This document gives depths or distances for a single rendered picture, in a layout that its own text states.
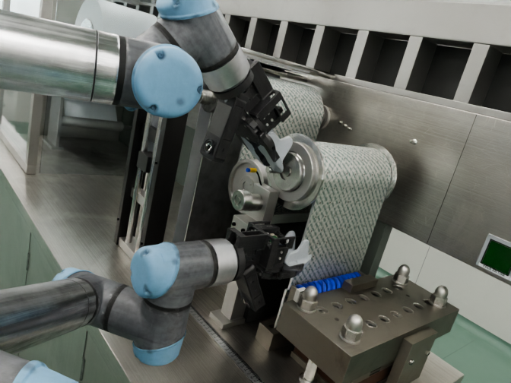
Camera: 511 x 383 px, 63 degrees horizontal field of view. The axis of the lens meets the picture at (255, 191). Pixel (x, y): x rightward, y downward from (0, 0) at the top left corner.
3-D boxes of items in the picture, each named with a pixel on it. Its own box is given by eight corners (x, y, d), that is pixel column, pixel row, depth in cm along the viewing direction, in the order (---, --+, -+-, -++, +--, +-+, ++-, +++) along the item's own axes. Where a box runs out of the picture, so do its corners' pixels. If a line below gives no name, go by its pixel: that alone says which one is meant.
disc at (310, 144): (260, 196, 88) (275, 126, 85) (262, 196, 88) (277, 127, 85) (312, 221, 77) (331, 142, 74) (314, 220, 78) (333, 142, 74)
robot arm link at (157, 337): (126, 325, 72) (137, 269, 69) (187, 347, 71) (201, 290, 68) (101, 352, 65) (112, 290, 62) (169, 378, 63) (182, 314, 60)
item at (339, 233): (287, 288, 84) (312, 202, 79) (357, 273, 100) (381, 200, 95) (289, 289, 84) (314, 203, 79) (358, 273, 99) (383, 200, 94)
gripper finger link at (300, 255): (328, 241, 80) (293, 244, 74) (319, 268, 82) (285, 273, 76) (316, 233, 83) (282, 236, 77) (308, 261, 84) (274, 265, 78)
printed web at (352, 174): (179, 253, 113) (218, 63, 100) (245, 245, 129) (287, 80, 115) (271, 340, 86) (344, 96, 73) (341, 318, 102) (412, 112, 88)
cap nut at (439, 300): (425, 300, 93) (432, 283, 91) (433, 298, 95) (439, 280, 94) (440, 309, 90) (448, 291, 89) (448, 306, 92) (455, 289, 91)
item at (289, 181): (297, 194, 78) (269, 187, 83) (304, 194, 79) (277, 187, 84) (303, 154, 76) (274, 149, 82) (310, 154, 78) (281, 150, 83)
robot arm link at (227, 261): (212, 296, 65) (185, 270, 71) (235, 292, 68) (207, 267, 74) (223, 253, 63) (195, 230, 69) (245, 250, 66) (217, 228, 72)
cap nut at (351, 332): (334, 333, 71) (342, 311, 70) (347, 328, 74) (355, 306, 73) (351, 346, 69) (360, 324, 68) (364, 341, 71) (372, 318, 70)
